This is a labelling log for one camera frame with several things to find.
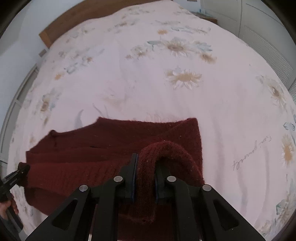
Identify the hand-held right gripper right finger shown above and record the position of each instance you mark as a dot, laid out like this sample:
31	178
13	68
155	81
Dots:
161	185

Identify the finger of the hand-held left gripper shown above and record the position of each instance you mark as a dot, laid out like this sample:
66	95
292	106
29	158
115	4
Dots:
16	175

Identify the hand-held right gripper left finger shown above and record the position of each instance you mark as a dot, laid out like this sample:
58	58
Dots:
133	176

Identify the dark red knitted sweater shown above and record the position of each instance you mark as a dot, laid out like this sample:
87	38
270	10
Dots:
97	150

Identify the person's left hand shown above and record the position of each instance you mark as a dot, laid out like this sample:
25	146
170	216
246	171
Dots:
8	207

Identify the white panelled window ledge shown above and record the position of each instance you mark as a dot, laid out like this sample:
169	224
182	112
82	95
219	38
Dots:
18	104

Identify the floral pink bedsheet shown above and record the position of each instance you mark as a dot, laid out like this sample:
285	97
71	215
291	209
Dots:
161	92

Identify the wooden bed headboard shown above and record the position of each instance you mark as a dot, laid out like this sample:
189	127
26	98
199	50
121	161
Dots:
69	20

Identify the wooden nightstand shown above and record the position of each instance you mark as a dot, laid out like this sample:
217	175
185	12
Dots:
208	18

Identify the teal things on nightstand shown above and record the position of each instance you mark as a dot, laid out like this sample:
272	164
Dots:
203	11

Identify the white louvred wardrobe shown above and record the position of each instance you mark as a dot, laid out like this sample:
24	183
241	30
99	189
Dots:
259	25

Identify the wall socket plate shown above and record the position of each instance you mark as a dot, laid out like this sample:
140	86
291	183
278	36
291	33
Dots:
42	52

